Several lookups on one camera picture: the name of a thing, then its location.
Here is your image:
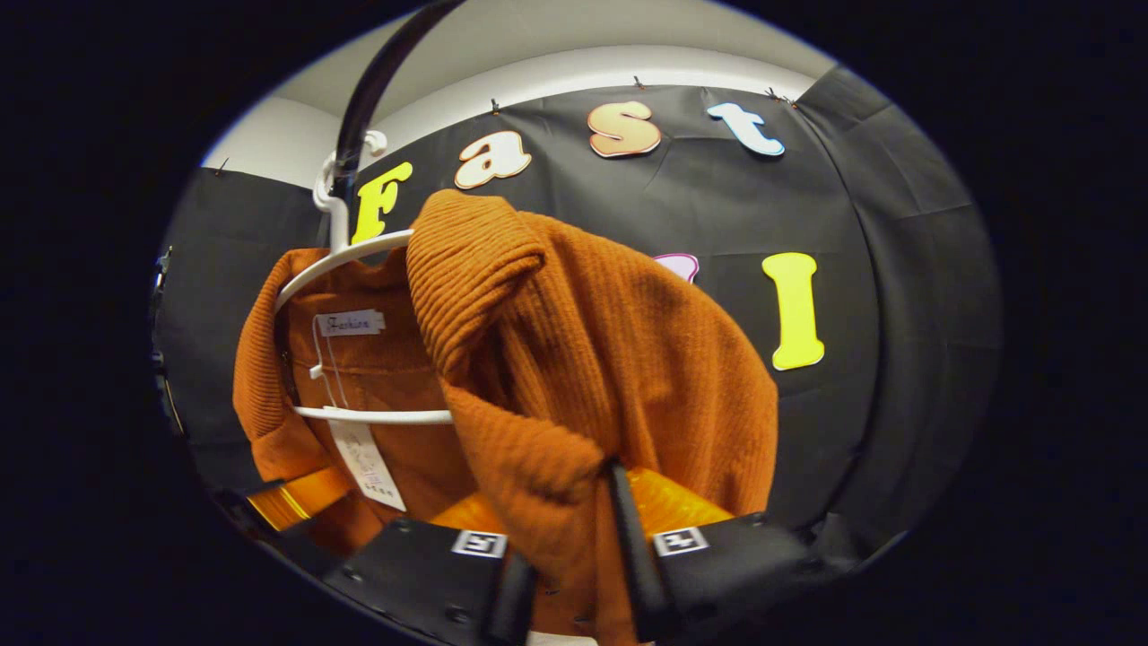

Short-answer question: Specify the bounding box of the black clothes rack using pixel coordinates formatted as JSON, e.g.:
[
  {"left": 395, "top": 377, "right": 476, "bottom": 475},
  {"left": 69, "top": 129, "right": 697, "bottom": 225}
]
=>
[{"left": 327, "top": 0, "right": 467, "bottom": 203}]

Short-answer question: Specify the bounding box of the white plastic clothes hanger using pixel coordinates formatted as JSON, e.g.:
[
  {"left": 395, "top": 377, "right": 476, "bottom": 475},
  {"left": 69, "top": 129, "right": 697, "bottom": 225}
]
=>
[{"left": 274, "top": 130, "right": 454, "bottom": 427}]

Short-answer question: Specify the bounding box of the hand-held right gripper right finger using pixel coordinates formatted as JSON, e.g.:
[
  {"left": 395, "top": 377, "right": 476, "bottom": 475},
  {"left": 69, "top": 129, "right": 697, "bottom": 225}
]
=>
[{"left": 606, "top": 458, "right": 862, "bottom": 643}]

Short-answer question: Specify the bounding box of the orange corduroy jacket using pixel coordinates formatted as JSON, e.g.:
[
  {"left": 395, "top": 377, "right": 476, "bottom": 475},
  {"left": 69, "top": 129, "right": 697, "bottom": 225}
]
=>
[{"left": 231, "top": 188, "right": 779, "bottom": 646}]

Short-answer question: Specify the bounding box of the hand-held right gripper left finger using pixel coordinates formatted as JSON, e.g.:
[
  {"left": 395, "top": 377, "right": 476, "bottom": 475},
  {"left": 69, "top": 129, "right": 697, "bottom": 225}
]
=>
[{"left": 321, "top": 492, "right": 541, "bottom": 646}]

